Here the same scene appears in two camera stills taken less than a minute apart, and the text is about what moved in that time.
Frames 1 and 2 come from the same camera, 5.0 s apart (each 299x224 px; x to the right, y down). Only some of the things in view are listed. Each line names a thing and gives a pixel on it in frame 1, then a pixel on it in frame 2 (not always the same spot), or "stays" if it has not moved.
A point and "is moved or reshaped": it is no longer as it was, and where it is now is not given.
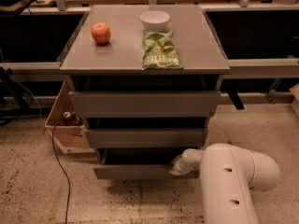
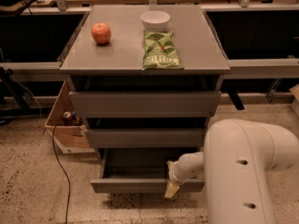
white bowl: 155,21 stays
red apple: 101,33 stays
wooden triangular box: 67,133 stays
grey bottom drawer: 141,163 is moved or reshaped
